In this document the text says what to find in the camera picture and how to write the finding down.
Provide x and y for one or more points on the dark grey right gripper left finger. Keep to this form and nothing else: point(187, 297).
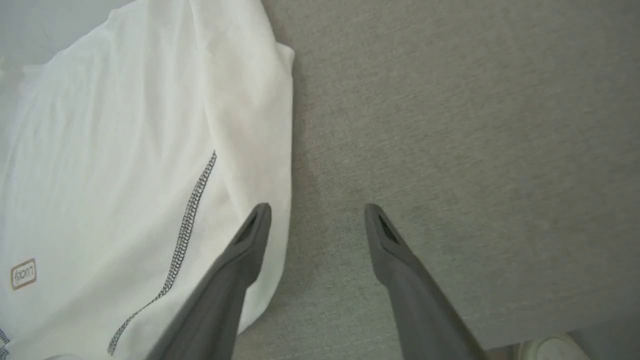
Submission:
point(215, 310)

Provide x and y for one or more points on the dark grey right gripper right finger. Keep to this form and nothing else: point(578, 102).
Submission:
point(420, 315)

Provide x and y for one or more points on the white garment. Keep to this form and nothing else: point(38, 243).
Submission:
point(115, 150)

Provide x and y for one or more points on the white shoe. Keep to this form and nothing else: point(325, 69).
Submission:
point(552, 349)

